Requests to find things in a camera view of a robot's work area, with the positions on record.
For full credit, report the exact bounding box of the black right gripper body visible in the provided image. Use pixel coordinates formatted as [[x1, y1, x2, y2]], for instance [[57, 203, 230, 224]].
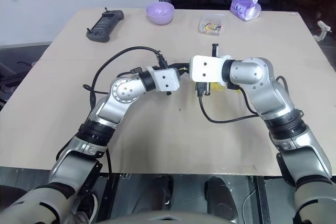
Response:
[[195, 81, 211, 97]]

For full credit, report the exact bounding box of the clear bag with yellow zipper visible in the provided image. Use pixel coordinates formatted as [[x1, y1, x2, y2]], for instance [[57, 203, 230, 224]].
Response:
[[179, 67, 243, 96]]

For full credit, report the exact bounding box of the clear box of colourful clips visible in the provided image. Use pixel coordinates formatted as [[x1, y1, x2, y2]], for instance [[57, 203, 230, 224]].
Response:
[[197, 13, 226, 36]]

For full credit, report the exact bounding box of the purple tissue pack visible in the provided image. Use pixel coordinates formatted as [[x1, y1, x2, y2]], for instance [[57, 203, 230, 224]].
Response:
[[229, 0, 263, 22]]

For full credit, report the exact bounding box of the purple plastic bowl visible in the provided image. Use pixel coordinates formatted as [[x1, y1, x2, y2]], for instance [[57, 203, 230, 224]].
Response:
[[145, 1, 175, 26]]

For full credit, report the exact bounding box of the black handheld remote controller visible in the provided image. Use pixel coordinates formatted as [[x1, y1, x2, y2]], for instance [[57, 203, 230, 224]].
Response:
[[86, 6, 125, 44]]

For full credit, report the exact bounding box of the white glue gun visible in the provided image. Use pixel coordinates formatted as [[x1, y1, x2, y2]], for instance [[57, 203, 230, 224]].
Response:
[[316, 20, 334, 42]]

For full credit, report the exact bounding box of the dark rounded shape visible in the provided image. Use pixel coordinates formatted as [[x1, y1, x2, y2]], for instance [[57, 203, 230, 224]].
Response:
[[204, 176, 237, 220]]

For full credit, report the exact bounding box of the grey robot torso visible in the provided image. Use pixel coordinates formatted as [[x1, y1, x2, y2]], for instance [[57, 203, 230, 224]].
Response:
[[125, 209, 211, 224]]

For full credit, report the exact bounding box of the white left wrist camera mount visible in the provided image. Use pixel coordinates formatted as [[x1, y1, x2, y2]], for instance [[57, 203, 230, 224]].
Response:
[[146, 66, 181, 93]]

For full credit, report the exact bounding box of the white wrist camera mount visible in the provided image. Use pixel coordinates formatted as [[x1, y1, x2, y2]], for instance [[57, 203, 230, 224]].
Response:
[[190, 55, 233, 87], [146, 66, 181, 93]]

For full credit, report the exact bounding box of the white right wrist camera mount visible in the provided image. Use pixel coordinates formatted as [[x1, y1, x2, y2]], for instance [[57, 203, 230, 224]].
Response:
[[190, 55, 233, 87]]

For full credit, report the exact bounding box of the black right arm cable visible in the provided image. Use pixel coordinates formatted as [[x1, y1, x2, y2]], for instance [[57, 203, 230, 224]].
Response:
[[195, 75, 288, 124]]

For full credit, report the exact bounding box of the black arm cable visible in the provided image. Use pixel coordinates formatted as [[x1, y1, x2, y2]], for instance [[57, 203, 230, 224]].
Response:
[[82, 46, 170, 175], [195, 75, 288, 124]]

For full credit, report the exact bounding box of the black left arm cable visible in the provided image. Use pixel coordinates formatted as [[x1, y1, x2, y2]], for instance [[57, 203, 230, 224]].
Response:
[[82, 46, 170, 175]]

